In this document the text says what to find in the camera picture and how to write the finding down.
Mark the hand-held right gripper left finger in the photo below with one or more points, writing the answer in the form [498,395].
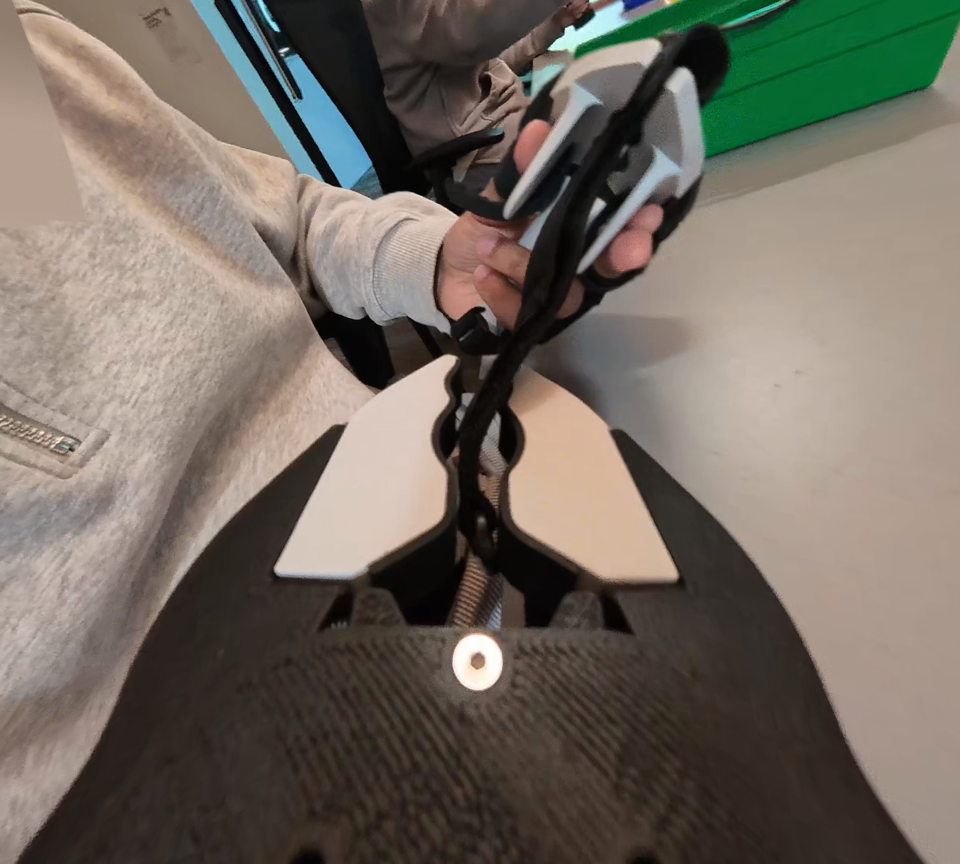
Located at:
[375,489]

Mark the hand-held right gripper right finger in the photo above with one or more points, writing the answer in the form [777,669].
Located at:
[585,496]

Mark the green plastic bin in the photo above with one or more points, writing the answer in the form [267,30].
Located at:
[825,68]

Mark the person's left forearm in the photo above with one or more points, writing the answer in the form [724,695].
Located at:
[360,241]

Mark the grey desk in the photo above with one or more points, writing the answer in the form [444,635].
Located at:
[787,429]

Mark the person's left hand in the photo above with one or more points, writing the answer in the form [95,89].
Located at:
[487,271]

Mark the person's grey hoodie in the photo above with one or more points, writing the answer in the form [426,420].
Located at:
[150,369]

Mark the black office chair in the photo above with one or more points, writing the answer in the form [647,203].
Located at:
[330,53]

